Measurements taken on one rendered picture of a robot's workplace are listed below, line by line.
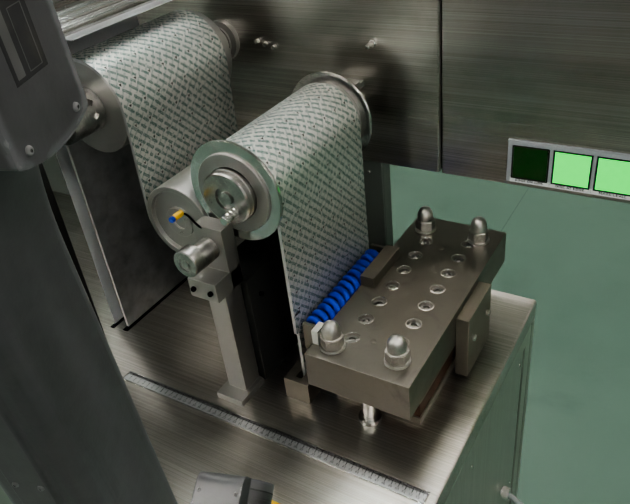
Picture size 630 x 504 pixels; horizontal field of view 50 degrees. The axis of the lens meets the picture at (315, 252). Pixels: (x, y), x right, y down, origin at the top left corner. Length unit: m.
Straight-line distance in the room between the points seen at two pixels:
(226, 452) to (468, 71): 0.66
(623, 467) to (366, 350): 1.37
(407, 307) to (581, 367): 1.50
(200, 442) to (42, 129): 0.87
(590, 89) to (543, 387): 1.50
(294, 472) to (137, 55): 0.63
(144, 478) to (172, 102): 0.77
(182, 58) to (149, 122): 0.12
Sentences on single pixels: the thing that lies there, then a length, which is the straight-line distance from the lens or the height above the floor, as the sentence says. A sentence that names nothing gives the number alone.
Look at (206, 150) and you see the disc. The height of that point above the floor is 1.31.
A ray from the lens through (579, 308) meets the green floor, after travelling 2.71.
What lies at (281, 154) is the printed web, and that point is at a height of 1.29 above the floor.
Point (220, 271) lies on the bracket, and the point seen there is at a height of 1.14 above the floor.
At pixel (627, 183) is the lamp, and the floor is 1.18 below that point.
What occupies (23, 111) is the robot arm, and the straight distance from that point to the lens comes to 0.20.
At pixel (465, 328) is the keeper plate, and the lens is 1.02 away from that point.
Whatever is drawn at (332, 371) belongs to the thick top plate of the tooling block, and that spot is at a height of 1.01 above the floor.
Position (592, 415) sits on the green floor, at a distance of 2.32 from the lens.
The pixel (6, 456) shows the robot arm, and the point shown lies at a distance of 0.30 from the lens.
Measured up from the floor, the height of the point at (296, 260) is 1.14.
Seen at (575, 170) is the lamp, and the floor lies 1.19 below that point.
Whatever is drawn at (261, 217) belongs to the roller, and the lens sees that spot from 0.89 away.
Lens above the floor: 1.67
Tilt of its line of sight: 34 degrees down
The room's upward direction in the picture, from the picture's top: 7 degrees counter-clockwise
